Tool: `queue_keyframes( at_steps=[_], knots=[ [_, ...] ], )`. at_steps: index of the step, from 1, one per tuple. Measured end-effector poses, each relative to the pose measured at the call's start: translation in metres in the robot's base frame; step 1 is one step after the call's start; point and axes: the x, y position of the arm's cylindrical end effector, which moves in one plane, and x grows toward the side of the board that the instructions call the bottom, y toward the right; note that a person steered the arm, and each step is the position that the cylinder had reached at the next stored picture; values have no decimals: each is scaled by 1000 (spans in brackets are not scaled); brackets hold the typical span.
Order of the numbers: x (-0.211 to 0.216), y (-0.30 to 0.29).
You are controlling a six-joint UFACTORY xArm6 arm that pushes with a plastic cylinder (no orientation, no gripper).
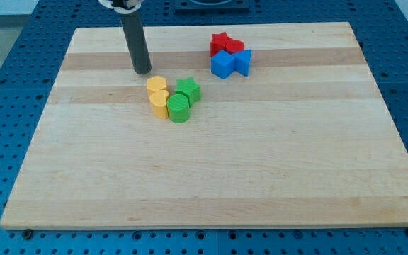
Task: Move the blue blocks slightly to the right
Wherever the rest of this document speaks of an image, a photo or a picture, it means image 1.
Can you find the green star block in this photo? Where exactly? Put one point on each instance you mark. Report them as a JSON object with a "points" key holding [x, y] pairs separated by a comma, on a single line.
{"points": [[190, 89]]}

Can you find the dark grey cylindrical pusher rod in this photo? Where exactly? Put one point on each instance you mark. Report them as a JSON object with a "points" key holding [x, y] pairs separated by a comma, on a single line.
{"points": [[136, 42]]}

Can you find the light wooden board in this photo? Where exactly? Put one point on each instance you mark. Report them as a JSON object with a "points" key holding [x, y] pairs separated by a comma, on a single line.
{"points": [[304, 141]]}

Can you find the blue triangle block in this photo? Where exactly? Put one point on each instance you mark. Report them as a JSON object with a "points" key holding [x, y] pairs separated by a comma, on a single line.
{"points": [[242, 62]]}

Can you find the yellow heart block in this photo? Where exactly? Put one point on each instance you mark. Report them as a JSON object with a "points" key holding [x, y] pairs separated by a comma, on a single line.
{"points": [[158, 103]]}

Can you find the white round tool mount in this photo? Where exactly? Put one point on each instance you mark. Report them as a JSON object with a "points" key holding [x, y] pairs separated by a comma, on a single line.
{"points": [[122, 6]]}

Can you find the green cylinder block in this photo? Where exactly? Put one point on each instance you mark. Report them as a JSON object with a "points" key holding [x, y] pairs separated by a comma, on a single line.
{"points": [[178, 108]]}

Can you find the blue cube block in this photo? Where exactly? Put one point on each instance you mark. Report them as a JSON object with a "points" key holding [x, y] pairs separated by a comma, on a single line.
{"points": [[222, 64]]}

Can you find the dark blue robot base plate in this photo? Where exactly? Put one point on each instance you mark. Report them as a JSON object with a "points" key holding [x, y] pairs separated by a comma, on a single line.
{"points": [[182, 6]]}

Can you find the red star block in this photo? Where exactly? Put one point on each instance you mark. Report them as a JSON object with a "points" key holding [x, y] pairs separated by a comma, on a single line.
{"points": [[218, 42]]}

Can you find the yellow hexagon block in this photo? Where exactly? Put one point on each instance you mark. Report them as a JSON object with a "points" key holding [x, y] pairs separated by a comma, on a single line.
{"points": [[156, 83]]}

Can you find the red round block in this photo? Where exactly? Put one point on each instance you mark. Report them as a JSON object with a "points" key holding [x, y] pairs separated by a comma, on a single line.
{"points": [[234, 46]]}

